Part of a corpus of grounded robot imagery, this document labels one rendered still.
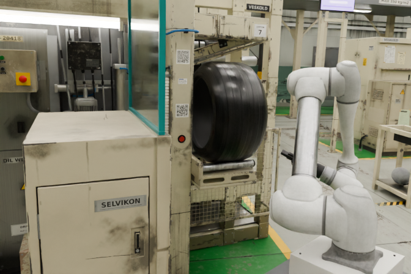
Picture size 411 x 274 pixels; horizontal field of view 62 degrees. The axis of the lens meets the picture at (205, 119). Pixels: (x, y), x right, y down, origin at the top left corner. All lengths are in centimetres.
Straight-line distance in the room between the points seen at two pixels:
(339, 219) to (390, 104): 504
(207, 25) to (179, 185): 99
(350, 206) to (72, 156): 96
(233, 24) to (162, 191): 144
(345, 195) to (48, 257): 101
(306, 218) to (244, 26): 135
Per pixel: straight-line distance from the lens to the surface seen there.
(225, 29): 225
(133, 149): 101
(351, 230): 140
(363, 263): 145
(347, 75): 165
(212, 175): 193
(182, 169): 196
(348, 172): 196
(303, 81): 164
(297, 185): 142
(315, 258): 148
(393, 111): 639
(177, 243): 214
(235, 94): 179
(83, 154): 100
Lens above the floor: 149
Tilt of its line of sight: 10 degrees down
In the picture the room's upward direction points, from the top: 2 degrees clockwise
